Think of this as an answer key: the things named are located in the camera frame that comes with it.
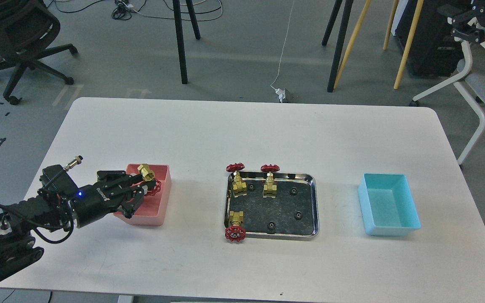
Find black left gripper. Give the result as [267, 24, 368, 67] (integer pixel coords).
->
[70, 170, 161, 228]

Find black cabinet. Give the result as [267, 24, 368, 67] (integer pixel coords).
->
[407, 0, 470, 77]

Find brass valve front left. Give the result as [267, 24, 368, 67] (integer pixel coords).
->
[224, 211, 246, 242]

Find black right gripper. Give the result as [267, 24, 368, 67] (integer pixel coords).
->
[447, 0, 485, 44]

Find stainless steel tray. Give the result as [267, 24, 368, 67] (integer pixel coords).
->
[224, 171, 319, 240]

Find yellow wooden leg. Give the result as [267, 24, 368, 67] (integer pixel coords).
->
[382, 0, 399, 51]
[393, 0, 424, 90]
[333, 0, 372, 89]

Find black stand leg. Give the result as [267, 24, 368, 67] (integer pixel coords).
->
[327, 0, 353, 93]
[321, 0, 343, 46]

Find brass valve red handwheel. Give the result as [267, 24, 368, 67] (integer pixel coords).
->
[137, 164, 159, 196]

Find white power adapter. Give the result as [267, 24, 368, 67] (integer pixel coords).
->
[274, 88, 298, 104]

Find blue plastic box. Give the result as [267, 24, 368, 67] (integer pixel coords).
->
[358, 173, 421, 237]

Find brass valve back right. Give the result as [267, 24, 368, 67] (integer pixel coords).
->
[261, 164, 280, 198]

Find black tripod leg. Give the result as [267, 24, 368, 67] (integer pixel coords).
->
[185, 0, 201, 40]
[173, 0, 187, 85]

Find black floor cables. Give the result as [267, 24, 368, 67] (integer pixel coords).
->
[45, 0, 224, 21]

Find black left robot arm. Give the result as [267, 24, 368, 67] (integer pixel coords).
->
[0, 156, 161, 282]

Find pink plastic box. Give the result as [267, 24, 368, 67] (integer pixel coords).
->
[112, 164, 171, 226]

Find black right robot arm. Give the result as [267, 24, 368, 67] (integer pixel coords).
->
[439, 0, 485, 44]

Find black office chair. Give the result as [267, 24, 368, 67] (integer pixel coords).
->
[0, 0, 78, 105]

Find white grey office chair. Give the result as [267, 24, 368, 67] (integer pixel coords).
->
[409, 42, 485, 166]

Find brass valve back left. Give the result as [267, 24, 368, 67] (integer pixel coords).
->
[226, 162, 248, 198]

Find white cable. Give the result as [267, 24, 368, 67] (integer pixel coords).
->
[270, 0, 296, 91]

